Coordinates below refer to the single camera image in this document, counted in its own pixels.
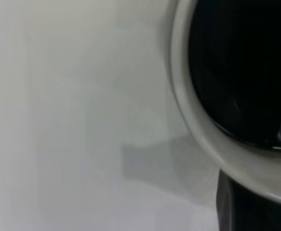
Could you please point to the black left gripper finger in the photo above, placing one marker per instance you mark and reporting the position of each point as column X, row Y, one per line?
column 251, row 211

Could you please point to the dark grey ceramic mug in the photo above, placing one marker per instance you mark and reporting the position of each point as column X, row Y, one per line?
column 203, row 134

